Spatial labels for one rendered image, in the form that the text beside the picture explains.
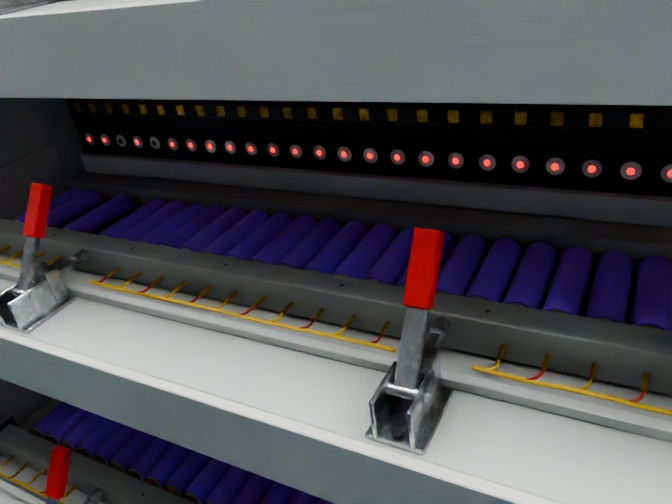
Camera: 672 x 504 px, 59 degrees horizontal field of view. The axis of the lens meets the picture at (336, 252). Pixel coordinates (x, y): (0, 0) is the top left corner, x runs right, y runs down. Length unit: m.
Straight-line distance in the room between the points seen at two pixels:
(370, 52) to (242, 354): 0.18
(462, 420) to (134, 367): 0.18
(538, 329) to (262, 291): 0.16
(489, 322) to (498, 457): 0.07
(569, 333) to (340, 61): 0.16
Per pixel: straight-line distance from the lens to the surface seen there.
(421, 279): 0.26
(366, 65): 0.25
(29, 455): 0.59
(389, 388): 0.27
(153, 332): 0.38
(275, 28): 0.26
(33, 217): 0.43
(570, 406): 0.28
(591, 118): 0.37
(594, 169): 0.38
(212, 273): 0.37
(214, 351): 0.34
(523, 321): 0.30
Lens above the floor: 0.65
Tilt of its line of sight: 12 degrees down
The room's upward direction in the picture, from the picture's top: 2 degrees clockwise
